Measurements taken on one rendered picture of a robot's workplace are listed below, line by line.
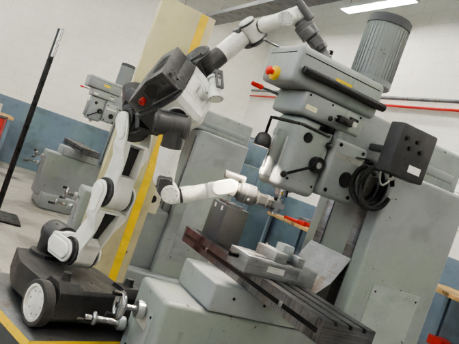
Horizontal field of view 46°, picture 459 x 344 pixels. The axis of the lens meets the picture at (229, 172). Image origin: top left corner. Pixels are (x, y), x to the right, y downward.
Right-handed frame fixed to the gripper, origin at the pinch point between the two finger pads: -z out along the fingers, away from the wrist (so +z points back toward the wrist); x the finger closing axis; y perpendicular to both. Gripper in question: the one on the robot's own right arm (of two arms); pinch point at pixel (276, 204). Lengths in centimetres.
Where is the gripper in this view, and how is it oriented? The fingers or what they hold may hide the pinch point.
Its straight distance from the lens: 241.9
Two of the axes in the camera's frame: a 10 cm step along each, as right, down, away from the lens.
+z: -9.3, -3.4, -1.4
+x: -1.3, -0.5, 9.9
